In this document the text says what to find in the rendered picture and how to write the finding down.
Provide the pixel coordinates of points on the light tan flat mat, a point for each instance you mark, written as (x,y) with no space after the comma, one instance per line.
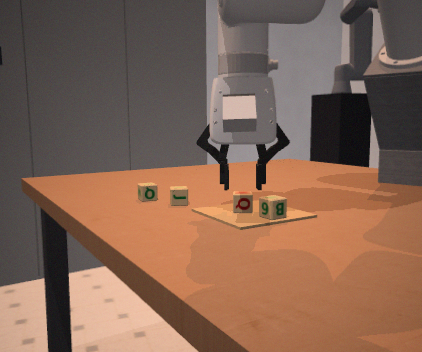
(224,214)

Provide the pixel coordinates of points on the cream toy letter block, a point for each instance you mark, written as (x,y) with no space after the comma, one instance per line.
(179,196)
(242,202)
(272,207)
(147,192)

